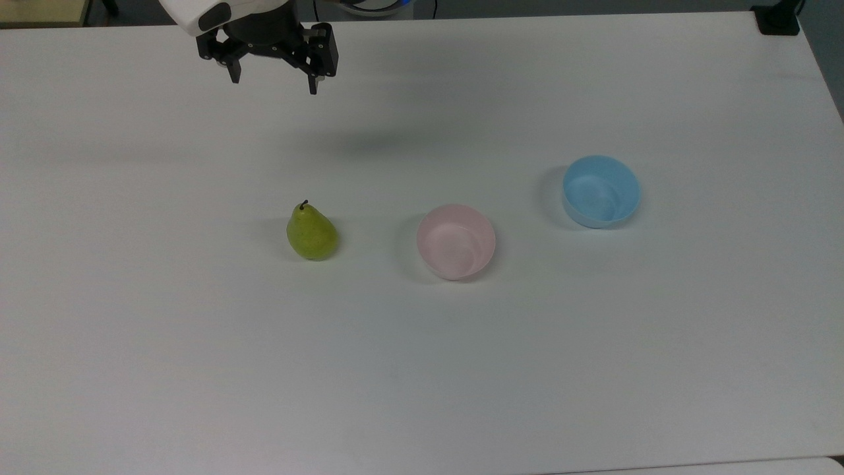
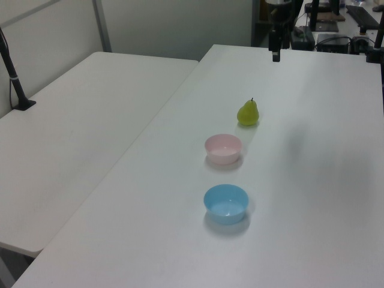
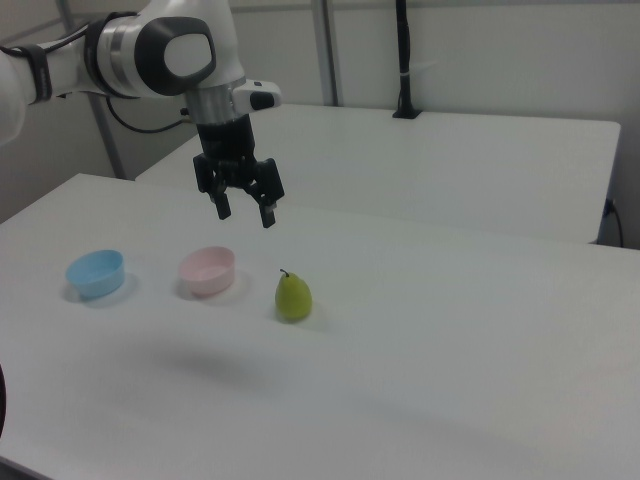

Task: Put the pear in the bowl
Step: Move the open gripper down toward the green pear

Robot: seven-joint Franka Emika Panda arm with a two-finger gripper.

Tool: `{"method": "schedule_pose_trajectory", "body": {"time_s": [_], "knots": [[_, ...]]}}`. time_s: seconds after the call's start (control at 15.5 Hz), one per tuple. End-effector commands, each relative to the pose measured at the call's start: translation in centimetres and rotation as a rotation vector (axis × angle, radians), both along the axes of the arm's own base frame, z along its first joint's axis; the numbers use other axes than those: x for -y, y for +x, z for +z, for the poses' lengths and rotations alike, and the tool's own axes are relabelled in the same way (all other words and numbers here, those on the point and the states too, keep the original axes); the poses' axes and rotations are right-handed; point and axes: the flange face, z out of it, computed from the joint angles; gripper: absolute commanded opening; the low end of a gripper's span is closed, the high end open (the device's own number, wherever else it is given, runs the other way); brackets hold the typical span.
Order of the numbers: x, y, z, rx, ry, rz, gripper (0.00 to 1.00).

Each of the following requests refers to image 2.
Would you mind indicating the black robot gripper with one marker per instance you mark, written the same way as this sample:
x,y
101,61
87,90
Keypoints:
x,y
279,12

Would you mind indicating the green pear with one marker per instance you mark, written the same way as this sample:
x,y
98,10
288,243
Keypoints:
x,y
248,115

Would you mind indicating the pink plastic bowl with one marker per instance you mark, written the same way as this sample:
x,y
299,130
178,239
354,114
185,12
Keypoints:
x,y
223,150

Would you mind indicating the blue plastic bowl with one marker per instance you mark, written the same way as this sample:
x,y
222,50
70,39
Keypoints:
x,y
226,205

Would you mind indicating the black green device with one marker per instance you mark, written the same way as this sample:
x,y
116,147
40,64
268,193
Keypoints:
x,y
303,37

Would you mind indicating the black monitor stand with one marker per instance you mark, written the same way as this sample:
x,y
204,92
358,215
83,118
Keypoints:
x,y
318,25

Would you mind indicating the black electronics box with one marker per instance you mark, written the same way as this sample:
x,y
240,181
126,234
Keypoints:
x,y
333,42

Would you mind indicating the black keyboard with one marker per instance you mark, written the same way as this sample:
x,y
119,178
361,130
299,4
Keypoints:
x,y
361,16

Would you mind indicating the black table clamp with pole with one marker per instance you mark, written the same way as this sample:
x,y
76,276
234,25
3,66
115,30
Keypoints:
x,y
373,52

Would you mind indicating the white side table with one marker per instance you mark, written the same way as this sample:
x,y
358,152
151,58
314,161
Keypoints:
x,y
75,135

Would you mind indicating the grey partition post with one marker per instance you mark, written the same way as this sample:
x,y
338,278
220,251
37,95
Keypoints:
x,y
102,24

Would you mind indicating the black camera pole with base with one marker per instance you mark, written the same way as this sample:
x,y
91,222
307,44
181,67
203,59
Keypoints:
x,y
15,81

